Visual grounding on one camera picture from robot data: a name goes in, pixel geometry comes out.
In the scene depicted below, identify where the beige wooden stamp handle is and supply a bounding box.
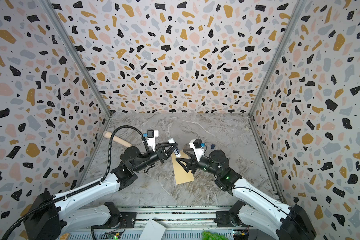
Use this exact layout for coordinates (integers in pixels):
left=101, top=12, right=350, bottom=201
left=103, top=131, right=132, bottom=148

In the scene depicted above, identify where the left circuit board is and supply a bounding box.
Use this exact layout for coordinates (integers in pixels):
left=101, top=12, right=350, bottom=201
left=101, top=231, right=122, bottom=240

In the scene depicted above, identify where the right circuit board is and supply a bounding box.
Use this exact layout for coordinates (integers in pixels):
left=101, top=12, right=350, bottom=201
left=233, top=230, right=249, bottom=240

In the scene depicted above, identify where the green plastic bag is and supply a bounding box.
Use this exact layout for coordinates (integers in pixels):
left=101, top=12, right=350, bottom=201
left=202, top=231, right=228, bottom=240

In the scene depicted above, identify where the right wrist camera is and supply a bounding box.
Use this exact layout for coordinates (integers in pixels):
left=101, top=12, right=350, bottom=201
left=189, top=139, right=206, bottom=162

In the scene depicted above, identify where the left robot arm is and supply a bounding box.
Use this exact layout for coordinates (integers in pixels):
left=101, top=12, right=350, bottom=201
left=24, top=142, right=178, bottom=240

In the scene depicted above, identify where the right corner aluminium post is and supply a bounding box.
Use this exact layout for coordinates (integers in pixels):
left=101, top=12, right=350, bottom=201
left=249, top=0, right=307, bottom=118

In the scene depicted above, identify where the white paper sheet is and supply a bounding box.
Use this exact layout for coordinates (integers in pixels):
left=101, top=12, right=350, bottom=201
left=139, top=219, right=167, bottom=240

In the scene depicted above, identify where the circuit board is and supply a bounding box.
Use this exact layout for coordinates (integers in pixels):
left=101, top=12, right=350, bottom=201
left=101, top=231, right=122, bottom=240
left=233, top=230, right=249, bottom=240

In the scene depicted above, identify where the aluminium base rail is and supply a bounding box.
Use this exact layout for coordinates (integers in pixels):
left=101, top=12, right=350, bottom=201
left=58, top=207, right=275, bottom=240

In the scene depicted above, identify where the black corrugated cable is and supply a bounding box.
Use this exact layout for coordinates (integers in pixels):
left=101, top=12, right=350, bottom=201
left=0, top=125, right=145, bottom=240

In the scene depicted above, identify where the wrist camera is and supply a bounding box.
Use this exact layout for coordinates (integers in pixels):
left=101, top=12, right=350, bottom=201
left=142, top=130, right=159, bottom=153
left=189, top=139, right=206, bottom=162

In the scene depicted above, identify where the yellow paper envelope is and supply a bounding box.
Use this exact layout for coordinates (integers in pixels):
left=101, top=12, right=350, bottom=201
left=172, top=154, right=194, bottom=185

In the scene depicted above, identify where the corner aluminium post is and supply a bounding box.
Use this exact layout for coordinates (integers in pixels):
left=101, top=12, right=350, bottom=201
left=39, top=1, right=112, bottom=119
left=249, top=0, right=307, bottom=118

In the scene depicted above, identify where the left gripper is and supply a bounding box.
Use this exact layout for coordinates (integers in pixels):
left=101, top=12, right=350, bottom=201
left=133, top=142, right=177, bottom=174

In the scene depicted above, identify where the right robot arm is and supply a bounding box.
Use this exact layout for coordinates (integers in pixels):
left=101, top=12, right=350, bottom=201
left=176, top=150, right=317, bottom=240

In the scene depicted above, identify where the left corner aluminium post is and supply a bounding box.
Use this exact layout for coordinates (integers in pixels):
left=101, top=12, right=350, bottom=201
left=39, top=1, right=112, bottom=119

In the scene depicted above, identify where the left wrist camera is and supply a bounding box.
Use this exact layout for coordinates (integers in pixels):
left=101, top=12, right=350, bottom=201
left=142, top=130, right=159, bottom=153

